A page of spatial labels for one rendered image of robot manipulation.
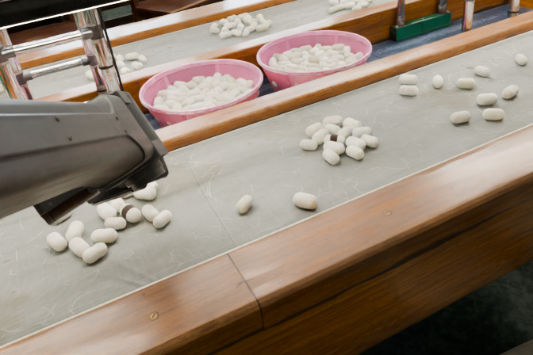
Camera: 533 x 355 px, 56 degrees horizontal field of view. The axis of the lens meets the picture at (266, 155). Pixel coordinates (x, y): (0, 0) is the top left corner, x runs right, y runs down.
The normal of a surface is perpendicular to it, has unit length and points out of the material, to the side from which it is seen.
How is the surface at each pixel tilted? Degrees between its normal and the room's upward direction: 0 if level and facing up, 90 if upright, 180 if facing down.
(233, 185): 0
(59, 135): 67
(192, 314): 0
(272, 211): 0
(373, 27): 90
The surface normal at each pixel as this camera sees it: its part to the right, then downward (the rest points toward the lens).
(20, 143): 0.84, -0.55
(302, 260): -0.11, -0.84
